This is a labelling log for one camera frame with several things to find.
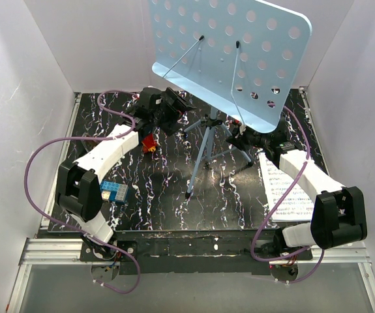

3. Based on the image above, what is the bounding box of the black metronome body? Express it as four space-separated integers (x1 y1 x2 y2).
76 133 99 156

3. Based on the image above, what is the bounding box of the blue music stand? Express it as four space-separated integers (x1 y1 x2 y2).
144 0 315 200

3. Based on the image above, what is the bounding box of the white sheet music page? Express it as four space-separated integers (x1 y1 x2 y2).
259 153 314 222

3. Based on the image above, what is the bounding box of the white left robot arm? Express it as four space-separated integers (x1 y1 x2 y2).
55 87 195 243

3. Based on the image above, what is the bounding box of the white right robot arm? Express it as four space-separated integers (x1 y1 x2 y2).
227 130 367 255

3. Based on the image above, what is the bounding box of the red toy brick car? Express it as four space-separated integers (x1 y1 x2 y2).
142 134 158 154

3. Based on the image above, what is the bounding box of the blue white brick block stack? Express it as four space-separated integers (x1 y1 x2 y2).
100 181 129 203

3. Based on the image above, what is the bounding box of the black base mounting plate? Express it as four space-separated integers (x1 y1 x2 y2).
79 228 351 276

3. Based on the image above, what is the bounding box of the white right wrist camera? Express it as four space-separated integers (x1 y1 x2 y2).
232 123 247 137

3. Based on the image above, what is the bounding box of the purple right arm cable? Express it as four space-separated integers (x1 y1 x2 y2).
249 106 325 283

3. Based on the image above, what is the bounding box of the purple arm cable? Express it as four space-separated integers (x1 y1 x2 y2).
24 90 142 295
249 106 325 283

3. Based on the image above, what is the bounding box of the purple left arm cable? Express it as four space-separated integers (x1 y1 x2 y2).
24 90 142 295

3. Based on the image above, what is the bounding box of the aluminium rail frame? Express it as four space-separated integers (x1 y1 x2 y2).
5 93 375 313

